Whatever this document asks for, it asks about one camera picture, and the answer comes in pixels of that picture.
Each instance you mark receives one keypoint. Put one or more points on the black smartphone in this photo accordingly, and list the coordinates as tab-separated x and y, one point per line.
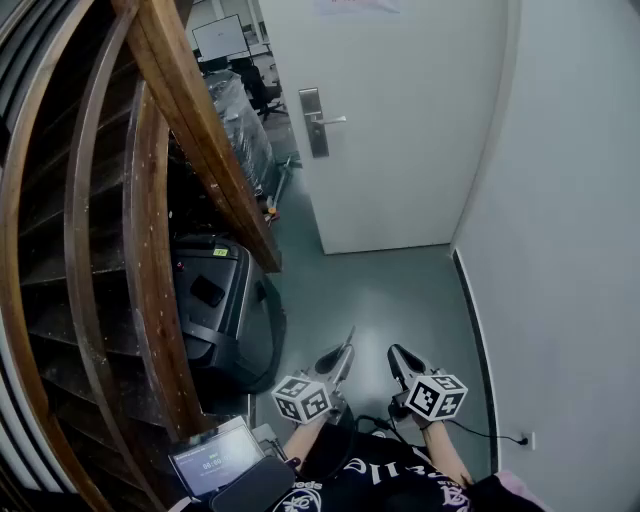
207	290

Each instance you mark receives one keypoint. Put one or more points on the black office chair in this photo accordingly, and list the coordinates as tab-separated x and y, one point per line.
260	90

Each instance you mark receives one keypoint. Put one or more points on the person's black printed shirt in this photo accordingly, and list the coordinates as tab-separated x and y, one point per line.
390	480

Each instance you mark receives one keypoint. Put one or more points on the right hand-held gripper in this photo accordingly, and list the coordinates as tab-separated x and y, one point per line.
435	397

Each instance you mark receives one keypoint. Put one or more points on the metal pole cleaning tool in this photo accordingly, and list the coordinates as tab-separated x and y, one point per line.
282	185

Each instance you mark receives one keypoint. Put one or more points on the steel door lock plate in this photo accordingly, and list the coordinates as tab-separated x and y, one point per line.
316	142

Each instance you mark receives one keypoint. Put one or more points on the plastic wrapped pallet load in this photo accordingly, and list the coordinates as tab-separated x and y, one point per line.
245	135

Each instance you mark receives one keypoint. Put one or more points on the black hard equipment case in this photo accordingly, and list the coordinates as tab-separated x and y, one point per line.
225	320

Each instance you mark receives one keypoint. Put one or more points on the white wall socket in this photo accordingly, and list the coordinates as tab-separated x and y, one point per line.
528	439

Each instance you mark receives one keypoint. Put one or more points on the thin curved wooden rail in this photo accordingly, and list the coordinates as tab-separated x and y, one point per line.
77	240

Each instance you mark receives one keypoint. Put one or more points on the black padded pouch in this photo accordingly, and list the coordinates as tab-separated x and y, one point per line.
255	485

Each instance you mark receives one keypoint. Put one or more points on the wide curved speckled wooden board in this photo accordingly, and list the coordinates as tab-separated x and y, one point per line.
150	260

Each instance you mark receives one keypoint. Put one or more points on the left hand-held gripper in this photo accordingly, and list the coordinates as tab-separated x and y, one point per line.
305	400

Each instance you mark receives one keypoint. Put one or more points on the curved wooden handrail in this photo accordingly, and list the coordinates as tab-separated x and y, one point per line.
12	280

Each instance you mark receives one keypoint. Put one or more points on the white door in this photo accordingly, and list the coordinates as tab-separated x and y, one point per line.
400	125

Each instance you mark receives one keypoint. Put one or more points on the person's right forearm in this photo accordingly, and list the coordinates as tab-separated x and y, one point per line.
447	457

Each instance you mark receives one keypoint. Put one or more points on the white presentation board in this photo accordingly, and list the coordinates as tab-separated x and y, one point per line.
218	36

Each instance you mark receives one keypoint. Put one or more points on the person's left forearm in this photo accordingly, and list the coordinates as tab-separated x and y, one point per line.
305	440

